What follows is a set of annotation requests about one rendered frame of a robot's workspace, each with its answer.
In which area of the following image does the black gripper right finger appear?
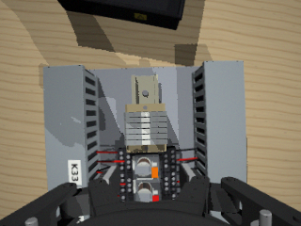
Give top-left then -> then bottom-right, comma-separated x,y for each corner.
168,163 -> 301,226

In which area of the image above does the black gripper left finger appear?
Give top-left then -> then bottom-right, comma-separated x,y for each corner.
0,166 -> 128,226

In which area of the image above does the black parts tray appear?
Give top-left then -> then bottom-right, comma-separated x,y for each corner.
57,0 -> 185,30

